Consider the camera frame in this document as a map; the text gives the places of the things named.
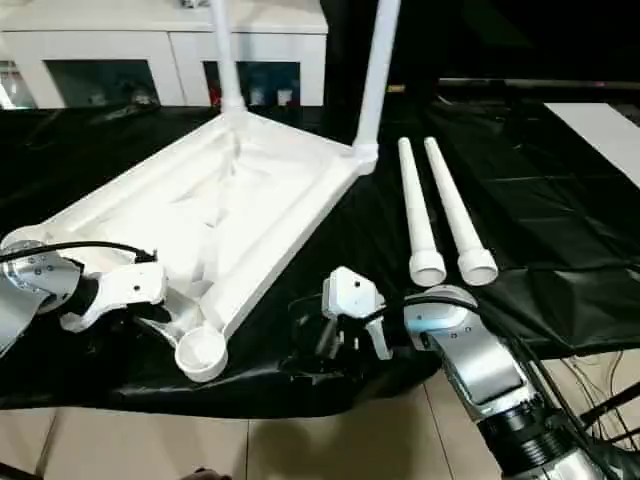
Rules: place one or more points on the white plastic table top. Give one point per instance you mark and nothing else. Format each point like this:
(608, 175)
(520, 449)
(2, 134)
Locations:
(225, 175)

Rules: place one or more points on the white plastic table leg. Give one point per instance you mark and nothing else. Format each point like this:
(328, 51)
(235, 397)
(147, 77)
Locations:
(227, 60)
(455, 210)
(377, 75)
(417, 210)

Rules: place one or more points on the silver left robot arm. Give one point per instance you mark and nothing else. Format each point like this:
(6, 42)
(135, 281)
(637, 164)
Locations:
(30, 280)

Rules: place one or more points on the black work surface mat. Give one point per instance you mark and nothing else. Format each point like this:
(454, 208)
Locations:
(75, 150)

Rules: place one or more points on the small yellow label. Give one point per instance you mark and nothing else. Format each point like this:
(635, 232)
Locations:
(396, 88)

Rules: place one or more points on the white and turquoise rack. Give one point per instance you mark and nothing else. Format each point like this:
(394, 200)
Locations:
(15, 85)

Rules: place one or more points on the white glass-door cabinet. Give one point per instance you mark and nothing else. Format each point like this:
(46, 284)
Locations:
(125, 45)

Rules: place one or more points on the black tripod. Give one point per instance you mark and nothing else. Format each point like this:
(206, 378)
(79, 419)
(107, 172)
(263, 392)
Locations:
(612, 404)

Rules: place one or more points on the black metal bar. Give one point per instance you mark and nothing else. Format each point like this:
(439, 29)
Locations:
(540, 84)

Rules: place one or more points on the white flat board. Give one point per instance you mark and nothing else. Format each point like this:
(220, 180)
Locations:
(595, 135)

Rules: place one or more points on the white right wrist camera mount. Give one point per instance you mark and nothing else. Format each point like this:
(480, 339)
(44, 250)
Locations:
(350, 292)

